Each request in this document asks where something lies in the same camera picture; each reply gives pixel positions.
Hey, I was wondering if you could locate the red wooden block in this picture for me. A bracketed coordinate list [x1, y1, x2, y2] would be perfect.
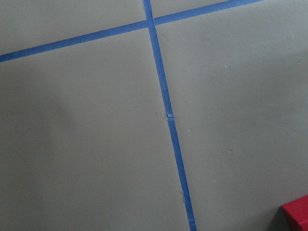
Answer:
[282, 195, 308, 231]

